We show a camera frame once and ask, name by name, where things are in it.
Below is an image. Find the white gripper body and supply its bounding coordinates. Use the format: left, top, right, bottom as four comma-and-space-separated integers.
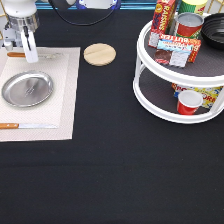
3, 27, 38, 63

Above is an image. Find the fork with wooden handle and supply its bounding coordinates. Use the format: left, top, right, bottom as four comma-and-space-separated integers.
7, 52, 63, 59

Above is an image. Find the round silver metal plate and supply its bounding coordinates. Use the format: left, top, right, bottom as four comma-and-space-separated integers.
2, 71, 53, 108

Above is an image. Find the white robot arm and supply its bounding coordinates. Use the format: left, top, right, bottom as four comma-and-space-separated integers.
0, 0, 39, 63

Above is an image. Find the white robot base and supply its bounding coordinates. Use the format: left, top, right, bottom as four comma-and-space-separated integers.
76, 0, 121, 9

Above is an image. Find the beige woven placemat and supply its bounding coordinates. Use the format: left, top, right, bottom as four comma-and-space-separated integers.
0, 48, 80, 142

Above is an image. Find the round wooden coaster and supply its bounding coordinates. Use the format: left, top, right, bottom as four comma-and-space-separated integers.
83, 43, 116, 66

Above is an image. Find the white two-tier turntable rack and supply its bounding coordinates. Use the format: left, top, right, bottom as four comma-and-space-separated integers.
133, 22, 224, 124

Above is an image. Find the red raisins box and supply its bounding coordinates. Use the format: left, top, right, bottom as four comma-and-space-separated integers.
148, 0, 177, 48

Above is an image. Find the red butter box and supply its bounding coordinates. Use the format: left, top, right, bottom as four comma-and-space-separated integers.
154, 34, 201, 68

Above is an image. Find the red tin can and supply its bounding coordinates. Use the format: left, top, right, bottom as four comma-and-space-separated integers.
174, 12, 204, 39

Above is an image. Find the green yellow canister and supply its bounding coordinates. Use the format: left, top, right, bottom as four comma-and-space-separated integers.
178, 0, 208, 15

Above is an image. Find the red cup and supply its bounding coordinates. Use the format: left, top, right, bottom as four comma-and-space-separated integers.
177, 90, 203, 115

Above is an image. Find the black bowl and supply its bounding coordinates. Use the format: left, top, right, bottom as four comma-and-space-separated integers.
201, 13, 224, 50

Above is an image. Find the yellow popcorn box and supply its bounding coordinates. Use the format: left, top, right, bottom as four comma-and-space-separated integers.
172, 83, 223, 109

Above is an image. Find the knife with wooden handle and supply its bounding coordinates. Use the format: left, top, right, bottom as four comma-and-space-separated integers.
0, 123, 57, 129

